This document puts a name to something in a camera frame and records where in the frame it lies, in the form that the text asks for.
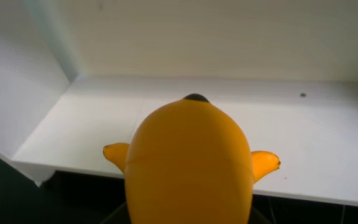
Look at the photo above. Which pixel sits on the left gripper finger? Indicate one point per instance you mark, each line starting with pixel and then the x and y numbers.
pixel 120 217

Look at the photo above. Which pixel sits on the yellow rubber duck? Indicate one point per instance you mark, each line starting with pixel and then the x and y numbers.
pixel 188 161

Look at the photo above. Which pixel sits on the white shelf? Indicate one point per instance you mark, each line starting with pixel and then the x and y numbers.
pixel 291 62

